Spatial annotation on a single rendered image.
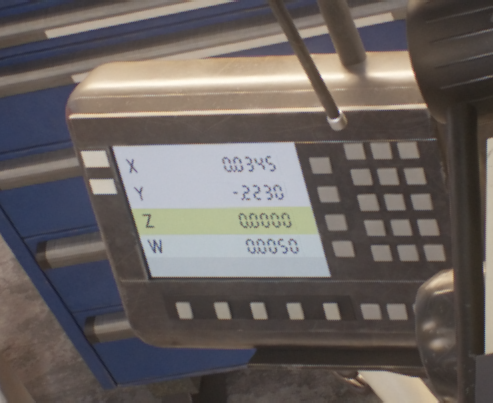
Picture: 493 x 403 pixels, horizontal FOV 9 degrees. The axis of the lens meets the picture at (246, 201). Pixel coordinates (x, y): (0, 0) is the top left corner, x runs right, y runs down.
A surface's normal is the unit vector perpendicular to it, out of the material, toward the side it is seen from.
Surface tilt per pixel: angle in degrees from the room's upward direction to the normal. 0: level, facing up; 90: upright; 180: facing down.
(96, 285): 90
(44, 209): 90
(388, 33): 90
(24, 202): 90
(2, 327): 0
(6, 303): 0
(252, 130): 71
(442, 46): 41
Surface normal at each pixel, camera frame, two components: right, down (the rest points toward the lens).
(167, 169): -0.40, 0.50
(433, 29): -0.36, -0.26
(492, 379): -0.36, -0.65
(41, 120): -0.11, 0.75
